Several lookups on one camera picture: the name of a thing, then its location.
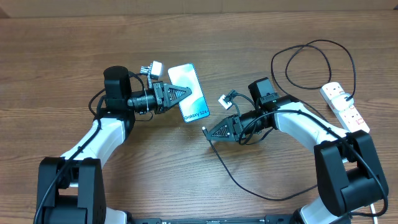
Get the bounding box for Samsung Galaxy smartphone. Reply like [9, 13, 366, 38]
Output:
[167, 63, 211, 124]

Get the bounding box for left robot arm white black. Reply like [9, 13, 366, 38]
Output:
[34, 66, 192, 224]

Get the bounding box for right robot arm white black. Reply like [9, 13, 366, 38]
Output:
[203, 78, 389, 223]

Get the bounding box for white charger plug adapter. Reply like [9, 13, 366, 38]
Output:
[330, 93, 354, 113]

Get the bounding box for white power strip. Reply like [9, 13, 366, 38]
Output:
[320, 82, 370, 133]

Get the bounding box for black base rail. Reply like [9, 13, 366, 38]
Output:
[130, 215, 292, 224]

